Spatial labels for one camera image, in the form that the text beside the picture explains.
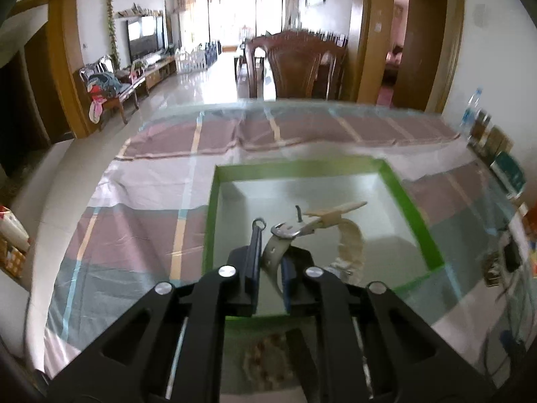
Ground red white bead bracelet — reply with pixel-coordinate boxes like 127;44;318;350
242;333;295;392

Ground cream strap wristwatch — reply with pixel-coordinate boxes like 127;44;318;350
261;201;367;295

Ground green cardboard box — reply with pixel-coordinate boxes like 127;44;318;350
202;156;444;291

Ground green book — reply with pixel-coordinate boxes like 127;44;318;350
491;151;526;197

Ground clear plastic water bottle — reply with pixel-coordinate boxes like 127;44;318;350
459;87;482;138

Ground brown glass jar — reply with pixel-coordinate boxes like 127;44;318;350
468;108;491;147

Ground wooden tv cabinet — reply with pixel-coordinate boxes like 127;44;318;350
129;56;177;91

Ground wooden armchair with clothes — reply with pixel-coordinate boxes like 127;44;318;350
78;55;142;127

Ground dark carved wooden chair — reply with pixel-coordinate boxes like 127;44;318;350
245;30;347;100

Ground white baby fence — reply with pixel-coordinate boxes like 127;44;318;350
175;49;207;75

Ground flat screen television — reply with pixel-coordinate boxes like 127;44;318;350
126;15;165;61

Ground green ivy garland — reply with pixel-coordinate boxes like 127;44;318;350
106;0;120;69

